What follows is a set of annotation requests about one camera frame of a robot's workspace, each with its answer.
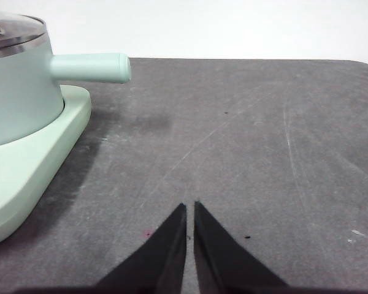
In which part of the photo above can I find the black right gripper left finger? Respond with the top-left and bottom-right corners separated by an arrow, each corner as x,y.
94,202 -> 188,294

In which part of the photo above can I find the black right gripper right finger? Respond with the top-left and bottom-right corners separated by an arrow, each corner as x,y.
193,200 -> 289,294

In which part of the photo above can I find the green pot with handle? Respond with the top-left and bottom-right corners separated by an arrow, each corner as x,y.
0,33 -> 132,149

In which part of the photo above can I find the green breakfast maker base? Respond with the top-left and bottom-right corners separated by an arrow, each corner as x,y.
0,84 -> 93,249

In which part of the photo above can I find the glass pot lid green knob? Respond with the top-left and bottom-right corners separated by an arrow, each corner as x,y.
0,10 -> 48,53

